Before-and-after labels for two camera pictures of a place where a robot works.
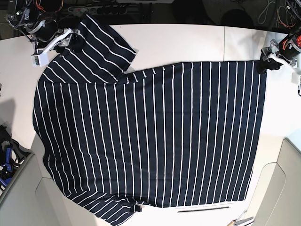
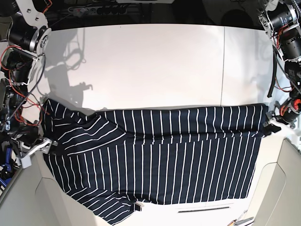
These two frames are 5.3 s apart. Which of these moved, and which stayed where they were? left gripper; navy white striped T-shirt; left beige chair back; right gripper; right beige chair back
Moved: navy white striped T-shirt; left gripper; right gripper
Stayed: left beige chair back; right beige chair back
